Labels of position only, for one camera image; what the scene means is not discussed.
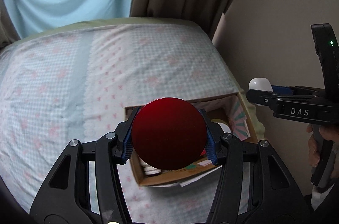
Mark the white earbuds case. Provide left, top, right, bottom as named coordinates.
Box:
left=249, top=78, right=273, bottom=92

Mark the white lid small jar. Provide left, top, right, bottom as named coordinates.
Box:
left=139, top=158, right=161, bottom=176

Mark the red lid round tin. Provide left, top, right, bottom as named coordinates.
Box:
left=132, top=97, right=207, bottom=171

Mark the open cardboard box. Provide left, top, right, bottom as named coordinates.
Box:
left=129, top=93, right=265, bottom=187

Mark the person right hand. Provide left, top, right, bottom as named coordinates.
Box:
left=306, top=124, right=338, bottom=167

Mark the checkered floral bed cover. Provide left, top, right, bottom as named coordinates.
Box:
left=0, top=23, right=265, bottom=223

